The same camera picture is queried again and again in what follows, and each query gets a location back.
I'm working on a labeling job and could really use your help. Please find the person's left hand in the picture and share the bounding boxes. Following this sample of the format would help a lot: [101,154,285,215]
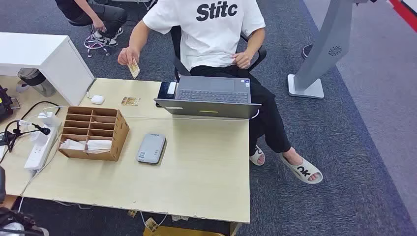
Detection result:
[232,51,252,70]

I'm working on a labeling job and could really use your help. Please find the person's right hand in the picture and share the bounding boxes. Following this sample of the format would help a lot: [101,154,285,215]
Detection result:
[117,46,141,66]

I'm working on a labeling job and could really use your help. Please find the person's hand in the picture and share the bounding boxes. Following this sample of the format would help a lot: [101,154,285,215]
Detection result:
[92,19,108,32]

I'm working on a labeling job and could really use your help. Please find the person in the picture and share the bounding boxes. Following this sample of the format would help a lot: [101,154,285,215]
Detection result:
[55,0,128,47]
[117,0,324,185]

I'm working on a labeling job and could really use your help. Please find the white key card sleeve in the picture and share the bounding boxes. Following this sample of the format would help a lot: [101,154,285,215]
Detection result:
[60,139,87,151]
[85,139,113,154]

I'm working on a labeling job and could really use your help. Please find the grey card reader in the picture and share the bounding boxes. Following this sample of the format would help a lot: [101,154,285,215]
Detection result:
[136,132,167,165]

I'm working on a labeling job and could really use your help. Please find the grey laptop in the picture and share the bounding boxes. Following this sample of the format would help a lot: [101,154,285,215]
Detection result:
[154,75,262,120]

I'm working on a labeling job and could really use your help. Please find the black phone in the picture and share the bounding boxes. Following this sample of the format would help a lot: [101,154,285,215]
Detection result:
[157,81,178,100]

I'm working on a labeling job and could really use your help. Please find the black office chair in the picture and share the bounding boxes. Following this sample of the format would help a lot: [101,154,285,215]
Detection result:
[170,25,267,82]

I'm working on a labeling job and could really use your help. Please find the white cabinet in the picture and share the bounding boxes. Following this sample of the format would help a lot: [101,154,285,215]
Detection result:
[0,31,96,107]

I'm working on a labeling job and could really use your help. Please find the black round object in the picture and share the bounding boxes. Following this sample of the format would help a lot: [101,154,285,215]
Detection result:
[301,44,314,60]

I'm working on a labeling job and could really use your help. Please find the wooden compartment organizer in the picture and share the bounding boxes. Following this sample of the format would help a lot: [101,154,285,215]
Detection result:
[58,106,130,162]

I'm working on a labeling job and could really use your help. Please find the white slipper with black print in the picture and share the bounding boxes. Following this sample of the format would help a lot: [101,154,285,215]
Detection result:
[279,153,324,185]
[249,145,266,167]

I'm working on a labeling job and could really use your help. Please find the white charger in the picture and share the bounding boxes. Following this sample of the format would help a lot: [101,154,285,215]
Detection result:
[37,112,62,128]

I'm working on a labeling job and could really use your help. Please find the white plug adapter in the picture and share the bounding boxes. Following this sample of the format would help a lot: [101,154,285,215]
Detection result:
[30,130,50,147]

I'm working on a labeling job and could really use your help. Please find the black device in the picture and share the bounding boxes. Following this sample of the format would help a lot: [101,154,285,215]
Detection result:
[0,85,21,123]

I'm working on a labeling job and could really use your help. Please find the white power strip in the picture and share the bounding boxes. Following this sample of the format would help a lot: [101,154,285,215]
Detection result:
[24,125,59,172]

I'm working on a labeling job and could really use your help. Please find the black stool with purple ring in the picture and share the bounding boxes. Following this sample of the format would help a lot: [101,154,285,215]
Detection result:
[67,19,112,59]

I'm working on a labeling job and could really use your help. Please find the grey pedestal stand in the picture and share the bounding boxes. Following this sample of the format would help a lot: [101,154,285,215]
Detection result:
[287,0,379,99]

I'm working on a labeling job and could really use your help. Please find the black cable with plug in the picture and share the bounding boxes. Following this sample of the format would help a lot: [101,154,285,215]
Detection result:
[0,119,52,164]

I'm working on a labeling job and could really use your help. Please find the white cable loop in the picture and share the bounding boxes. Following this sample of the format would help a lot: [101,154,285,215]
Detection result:
[140,211,168,228]

